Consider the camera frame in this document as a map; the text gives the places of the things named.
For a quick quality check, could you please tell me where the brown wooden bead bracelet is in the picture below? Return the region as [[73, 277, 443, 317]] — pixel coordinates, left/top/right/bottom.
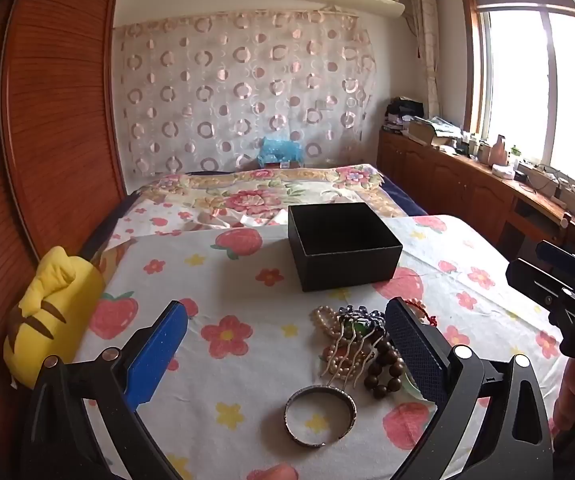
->
[[365, 340, 404, 395]]

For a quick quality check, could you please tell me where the floral blanket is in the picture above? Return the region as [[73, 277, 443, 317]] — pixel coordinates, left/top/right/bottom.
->
[[130, 162, 409, 237]]

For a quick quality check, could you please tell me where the black cardboard box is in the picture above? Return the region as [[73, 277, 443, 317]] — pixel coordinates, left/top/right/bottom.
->
[[287, 202, 404, 293]]

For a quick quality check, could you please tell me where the dark clothes pile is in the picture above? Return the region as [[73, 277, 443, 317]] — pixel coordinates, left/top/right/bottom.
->
[[385, 96, 425, 134]]

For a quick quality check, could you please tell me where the blue plastic bag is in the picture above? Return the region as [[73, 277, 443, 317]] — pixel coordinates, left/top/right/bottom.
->
[[258, 136, 304, 168]]

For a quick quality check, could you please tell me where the pearl bracelet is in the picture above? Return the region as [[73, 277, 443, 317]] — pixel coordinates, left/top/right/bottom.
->
[[311, 305, 363, 376]]

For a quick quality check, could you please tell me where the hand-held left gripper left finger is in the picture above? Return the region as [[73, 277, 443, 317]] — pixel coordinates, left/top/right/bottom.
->
[[20, 300, 190, 480]]

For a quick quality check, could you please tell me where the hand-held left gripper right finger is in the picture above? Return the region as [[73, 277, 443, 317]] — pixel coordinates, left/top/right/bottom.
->
[[385, 297, 553, 480]]

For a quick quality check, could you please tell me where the dark blue bedsheet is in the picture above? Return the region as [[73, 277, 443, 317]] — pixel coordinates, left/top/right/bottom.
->
[[381, 177, 429, 218]]

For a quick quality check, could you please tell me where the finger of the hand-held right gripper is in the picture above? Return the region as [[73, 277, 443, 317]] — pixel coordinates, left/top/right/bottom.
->
[[505, 258, 575, 312], [536, 240, 575, 289]]

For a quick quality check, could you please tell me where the yellow plush toy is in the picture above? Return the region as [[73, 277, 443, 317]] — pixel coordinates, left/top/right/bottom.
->
[[3, 246, 107, 390]]

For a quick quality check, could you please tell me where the silver hair comb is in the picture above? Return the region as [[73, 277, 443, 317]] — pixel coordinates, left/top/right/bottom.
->
[[320, 307, 385, 391]]

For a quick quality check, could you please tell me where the silver bangle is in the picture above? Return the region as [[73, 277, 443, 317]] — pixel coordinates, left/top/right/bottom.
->
[[284, 385, 357, 449]]

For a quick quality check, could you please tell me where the patterned window curtain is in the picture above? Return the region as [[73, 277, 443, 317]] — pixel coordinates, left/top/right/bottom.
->
[[407, 0, 442, 122]]

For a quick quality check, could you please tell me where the red bead bracelet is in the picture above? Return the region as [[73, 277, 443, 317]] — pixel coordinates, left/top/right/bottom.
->
[[405, 297, 441, 331]]

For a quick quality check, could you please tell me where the beige cardboard box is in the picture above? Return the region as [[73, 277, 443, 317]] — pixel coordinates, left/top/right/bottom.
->
[[407, 116, 463, 149]]

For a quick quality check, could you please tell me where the wooden framed window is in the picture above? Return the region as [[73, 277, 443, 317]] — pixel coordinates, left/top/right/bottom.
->
[[460, 0, 575, 187]]

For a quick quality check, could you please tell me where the person's right hand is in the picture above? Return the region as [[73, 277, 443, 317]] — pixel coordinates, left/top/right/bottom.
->
[[551, 361, 575, 458]]

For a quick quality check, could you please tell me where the pink bottle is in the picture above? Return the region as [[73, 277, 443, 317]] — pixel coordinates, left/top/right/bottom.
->
[[487, 135, 509, 167]]

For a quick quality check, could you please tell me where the strawberry flower print tablecloth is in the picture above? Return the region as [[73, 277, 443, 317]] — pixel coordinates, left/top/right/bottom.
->
[[74, 215, 575, 480]]

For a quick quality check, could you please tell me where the long wooden cabinet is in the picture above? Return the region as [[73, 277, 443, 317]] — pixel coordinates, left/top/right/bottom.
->
[[377, 130, 575, 272]]

